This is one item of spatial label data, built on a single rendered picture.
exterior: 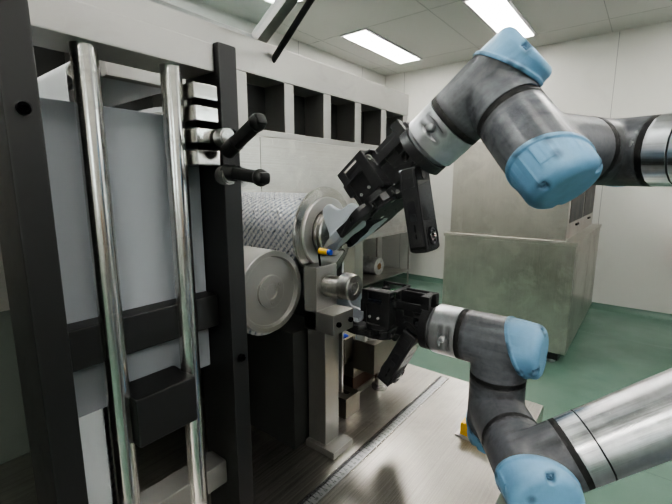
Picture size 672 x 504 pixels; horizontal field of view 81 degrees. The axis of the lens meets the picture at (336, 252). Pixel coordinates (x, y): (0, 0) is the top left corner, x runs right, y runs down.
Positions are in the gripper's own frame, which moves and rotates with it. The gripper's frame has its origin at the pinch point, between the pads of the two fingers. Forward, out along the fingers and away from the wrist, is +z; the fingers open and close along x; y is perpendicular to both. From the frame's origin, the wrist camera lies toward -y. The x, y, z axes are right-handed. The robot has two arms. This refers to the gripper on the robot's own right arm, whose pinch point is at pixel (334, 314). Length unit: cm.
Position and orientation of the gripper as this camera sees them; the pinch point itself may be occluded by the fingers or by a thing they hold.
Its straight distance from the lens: 75.0
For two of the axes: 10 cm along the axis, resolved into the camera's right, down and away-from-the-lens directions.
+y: 0.0, -9.9, -1.7
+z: -7.8, -1.0, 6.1
